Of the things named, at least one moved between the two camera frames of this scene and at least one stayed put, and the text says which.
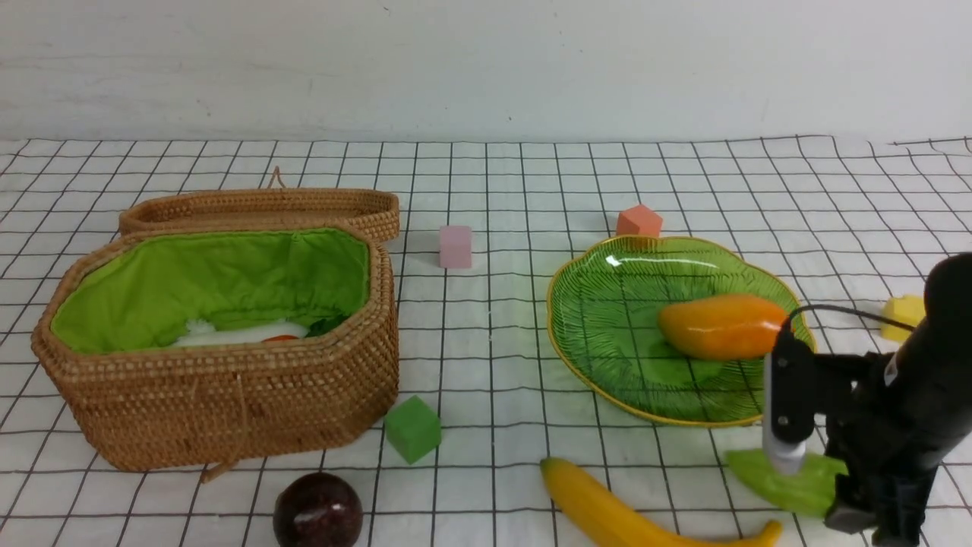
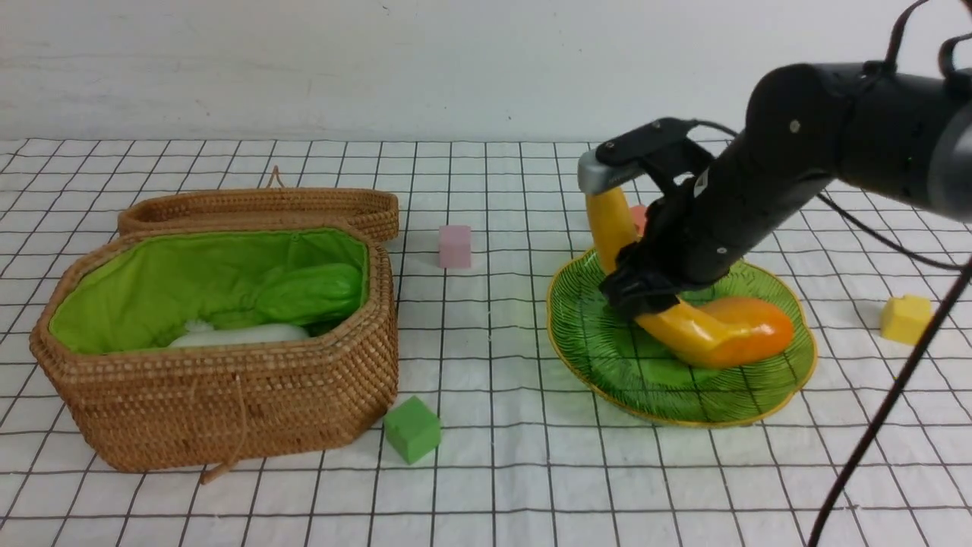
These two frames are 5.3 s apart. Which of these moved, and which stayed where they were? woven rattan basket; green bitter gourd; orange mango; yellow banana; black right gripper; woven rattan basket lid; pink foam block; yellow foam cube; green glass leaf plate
Moved: yellow banana; black right gripper; green bitter gourd
Stayed: yellow foam cube; woven rattan basket; pink foam block; green glass leaf plate; orange mango; woven rattan basket lid
